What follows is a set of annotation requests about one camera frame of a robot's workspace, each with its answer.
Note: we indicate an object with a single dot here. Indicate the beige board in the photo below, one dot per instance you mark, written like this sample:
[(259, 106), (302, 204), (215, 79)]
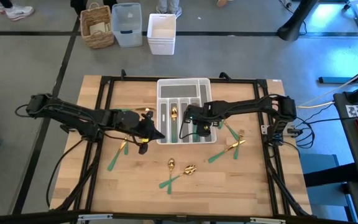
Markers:
[(97, 28)]

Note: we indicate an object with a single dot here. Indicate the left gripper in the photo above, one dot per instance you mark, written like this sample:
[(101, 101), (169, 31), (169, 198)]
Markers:
[(129, 121)]

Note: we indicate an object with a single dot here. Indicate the white plastic bin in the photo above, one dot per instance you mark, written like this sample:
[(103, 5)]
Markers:
[(162, 46)]

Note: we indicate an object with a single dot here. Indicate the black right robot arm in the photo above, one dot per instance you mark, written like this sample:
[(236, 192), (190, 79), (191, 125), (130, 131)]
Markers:
[(244, 105)]

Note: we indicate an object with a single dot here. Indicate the black aluminium table frame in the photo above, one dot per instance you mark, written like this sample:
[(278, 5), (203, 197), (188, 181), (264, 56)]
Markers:
[(271, 186)]

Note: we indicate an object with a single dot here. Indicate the clear plastic bin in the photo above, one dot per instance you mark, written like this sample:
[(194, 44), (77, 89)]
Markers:
[(126, 39)]

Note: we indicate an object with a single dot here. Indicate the black floor bar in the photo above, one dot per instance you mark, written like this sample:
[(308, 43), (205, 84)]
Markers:
[(346, 80)]

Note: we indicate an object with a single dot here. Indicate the black stand pole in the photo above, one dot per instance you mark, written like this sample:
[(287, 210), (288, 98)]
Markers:
[(292, 29)]

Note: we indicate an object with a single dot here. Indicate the silver bracket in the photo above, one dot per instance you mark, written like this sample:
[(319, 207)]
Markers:
[(267, 220), (95, 216)]

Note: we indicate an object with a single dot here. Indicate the grey floor box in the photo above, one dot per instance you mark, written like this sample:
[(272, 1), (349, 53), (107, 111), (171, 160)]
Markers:
[(319, 161)]

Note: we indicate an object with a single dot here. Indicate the white cutlery tray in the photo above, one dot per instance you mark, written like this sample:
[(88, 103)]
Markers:
[(179, 91)]

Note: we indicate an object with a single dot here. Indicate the grey mounting bracket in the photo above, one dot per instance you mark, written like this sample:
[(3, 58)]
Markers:
[(265, 129)]

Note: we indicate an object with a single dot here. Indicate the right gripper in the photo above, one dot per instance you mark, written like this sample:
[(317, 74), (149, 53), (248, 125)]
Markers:
[(199, 112)]

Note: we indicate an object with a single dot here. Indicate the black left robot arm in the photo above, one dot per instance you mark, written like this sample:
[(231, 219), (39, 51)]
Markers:
[(67, 113)]

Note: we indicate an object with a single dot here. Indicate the wicker basket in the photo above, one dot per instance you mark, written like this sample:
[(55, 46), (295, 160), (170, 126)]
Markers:
[(98, 42)]

